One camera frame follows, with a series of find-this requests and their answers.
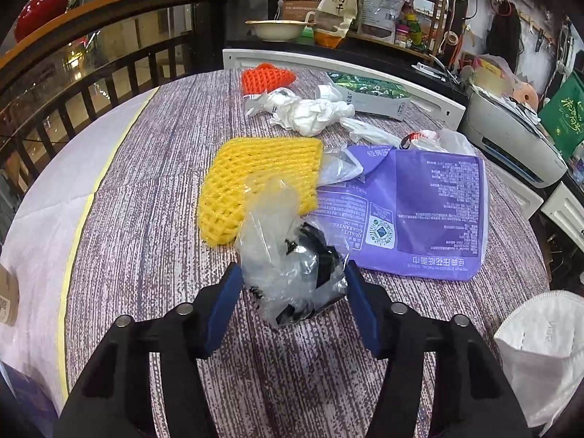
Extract purple tissue packet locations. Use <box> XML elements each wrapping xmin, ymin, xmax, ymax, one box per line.
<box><xmin>312</xmin><ymin>145</ymin><xmax>491</xmax><ymax>279</ymax></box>

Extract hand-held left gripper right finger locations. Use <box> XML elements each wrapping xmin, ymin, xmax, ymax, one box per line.
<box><xmin>343</xmin><ymin>259</ymin><xmax>532</xmax><ymax>438</ymax></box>

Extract white cabinet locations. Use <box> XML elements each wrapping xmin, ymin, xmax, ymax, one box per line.
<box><xmin>222</xmin><ymin>48</ymin><xmax>466</xmax><ymax>131</ymax></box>

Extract white tissue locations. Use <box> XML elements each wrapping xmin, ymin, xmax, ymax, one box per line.
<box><xmin>271</xmin><ymin>84</ymin><xmax>356</xmax><ymax>137</ymax></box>

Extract cream bowl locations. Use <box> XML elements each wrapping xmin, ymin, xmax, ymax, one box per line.
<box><xmin>245</xmin><ymin>20</ymin><xmax>311</xmax><ymax>42</ymax></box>

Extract dark wooden railing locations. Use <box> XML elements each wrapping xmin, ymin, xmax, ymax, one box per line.
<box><xmin>0</xmin><ymin>0</ymin><xmax>281</xmax><ymax>160</ymax></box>

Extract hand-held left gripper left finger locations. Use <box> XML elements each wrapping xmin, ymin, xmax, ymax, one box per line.
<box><xmin>54</xmin><ymin>262</ymin><xmax>245</xmax><ymax>438</ymax></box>

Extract small clear plastic bag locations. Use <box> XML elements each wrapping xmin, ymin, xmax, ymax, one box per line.
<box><xmin>319</xmin><ymin>146</ymin><xmax>366</xmax><ymax>188</ymax></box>

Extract white drawer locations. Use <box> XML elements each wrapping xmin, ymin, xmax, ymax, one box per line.
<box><xmin>486</xmin><ymin>155</ymin><xmax>543</xmax><ymax>220</ymax></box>
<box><xmin>541</xmin><ymin>182</ymin><xmax>584</xmax><ymax>256</ymax></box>

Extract yellow foam fruit net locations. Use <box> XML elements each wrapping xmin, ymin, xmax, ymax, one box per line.
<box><xmin>197</xmin><ymin>137</ymin><xmax>324</xmax><ymax>246</ymax></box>

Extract red white wrapper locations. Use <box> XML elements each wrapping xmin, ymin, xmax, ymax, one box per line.
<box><xmin>400</xmin><ymin>130</ymin><xmax>439</xmax><ymax>151</ymax></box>

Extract cardboard box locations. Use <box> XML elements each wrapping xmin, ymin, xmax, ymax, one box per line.
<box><xmin>0</xmin><ymin>265</ymin><xmax>20</xmax><ymax>327</ymax></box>

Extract orange foam fruit net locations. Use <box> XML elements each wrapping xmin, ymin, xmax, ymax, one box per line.
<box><xmin>241</xmin><ymin>65</ymin><xmax>296</xmax><ymax>96</ymax></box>

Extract clear plastic wrapper black print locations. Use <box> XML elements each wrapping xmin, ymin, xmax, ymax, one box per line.
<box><xmin>235</xmin><ymin>176</ymin><xmax>350</xmax><ymax>327</ymax></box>

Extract clear pouch dark contents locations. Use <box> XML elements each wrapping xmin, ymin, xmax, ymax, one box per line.
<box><xmin>358</xmin><ymin>0</ymin><xmax>407</xmax><ymax>44</ymax></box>

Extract green tote bag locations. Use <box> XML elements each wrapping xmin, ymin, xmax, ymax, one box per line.
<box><xmin>537</xmin><ymin>70</ymin><xmax>584</xmax><ymax>160</ymax></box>

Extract black wig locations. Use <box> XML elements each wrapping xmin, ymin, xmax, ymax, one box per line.
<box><xmin>486</xmin><ymin>2</ymin><xmax>521</xmax><ymax>60</ymax></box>

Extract large clear plastic bag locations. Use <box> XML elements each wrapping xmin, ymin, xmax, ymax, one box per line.
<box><xmin>431</xmin><ymin>128</ymin><xmax>477</xmax><ymax>157</ymax></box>

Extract pink round sponge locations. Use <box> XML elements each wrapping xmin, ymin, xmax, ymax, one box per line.
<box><xmin>513</xmin><ymin>83</ymin><xmax>539</xmax><ymax>105</ymax></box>

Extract white printer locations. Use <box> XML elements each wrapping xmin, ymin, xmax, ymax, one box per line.
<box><xmin>458</xmin><ymin>84</ymin><xmax>569</xmax><ymax>188</ymax></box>

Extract white plastic strip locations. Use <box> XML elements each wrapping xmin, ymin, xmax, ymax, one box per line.
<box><xmin>340</xmin><ymin>118</ymin><xmax>402</xmax><ymax>149</ymax></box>

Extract white brown snack bag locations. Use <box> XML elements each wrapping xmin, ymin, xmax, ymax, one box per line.
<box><xmin>314</xmin><ymin>0</ymin><xmax>365</xmax><ymax>49</ymax></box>

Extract green snack packet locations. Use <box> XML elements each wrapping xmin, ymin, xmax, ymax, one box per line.
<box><xmin>326</xmin><ymin>72</ymin><xmax>412</xmax><ymax>122</ymax></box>

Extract white face mask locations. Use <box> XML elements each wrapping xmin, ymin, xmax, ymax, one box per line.
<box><xmin>493</xmin><ymin>289</ymin><xmax>584</xmax><ymax>430</ymax></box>

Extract red round ornament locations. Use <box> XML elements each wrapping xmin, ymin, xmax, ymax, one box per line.
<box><xmin>15</xmin><ymin>0</ymin><xmax>69</xmax><ymax>43</ymax></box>

